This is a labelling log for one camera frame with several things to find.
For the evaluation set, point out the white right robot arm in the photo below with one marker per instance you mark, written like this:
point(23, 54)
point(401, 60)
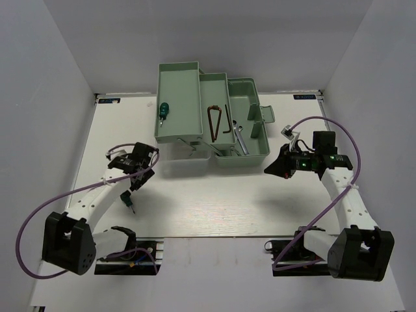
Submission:
point(361, 250)

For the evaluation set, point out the green stubby screwdriver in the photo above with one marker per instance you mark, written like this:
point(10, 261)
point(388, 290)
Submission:
point(164, 109)
point(126, 199)

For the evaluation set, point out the large silver ratchet wrench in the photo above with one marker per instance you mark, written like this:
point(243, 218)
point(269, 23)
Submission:
point(238, 133)

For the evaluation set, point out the short brown hex key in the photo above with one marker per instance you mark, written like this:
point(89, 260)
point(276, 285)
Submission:
point(215, 130)

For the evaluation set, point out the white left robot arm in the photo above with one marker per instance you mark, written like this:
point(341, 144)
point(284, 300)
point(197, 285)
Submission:
point(70, 241)

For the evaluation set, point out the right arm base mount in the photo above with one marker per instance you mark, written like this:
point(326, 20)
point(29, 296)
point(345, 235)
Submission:
point(296, 255)

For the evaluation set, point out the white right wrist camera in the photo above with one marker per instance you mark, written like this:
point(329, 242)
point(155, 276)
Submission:
point(291, 135)

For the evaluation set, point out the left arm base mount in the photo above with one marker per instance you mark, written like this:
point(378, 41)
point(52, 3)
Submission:
point(138, 263)

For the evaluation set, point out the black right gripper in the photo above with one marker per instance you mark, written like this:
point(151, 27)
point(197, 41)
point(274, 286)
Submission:
point(282, 166)

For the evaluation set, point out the long brown hex key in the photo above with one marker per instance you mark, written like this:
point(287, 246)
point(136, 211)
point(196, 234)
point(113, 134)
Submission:
point(210, 120)

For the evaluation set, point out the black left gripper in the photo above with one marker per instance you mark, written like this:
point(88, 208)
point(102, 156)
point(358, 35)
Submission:
point(149, 173)

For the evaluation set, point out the dark brown hex key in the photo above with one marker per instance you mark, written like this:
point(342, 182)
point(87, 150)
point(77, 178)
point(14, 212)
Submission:
point(227, 120)

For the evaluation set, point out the clear plastic toolbox lid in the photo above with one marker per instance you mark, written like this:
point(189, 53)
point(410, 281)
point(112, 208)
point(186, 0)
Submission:
point(178, 160)

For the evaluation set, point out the green cantilever toolbox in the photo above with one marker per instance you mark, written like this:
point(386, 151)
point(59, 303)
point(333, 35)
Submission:
point(213, 113)

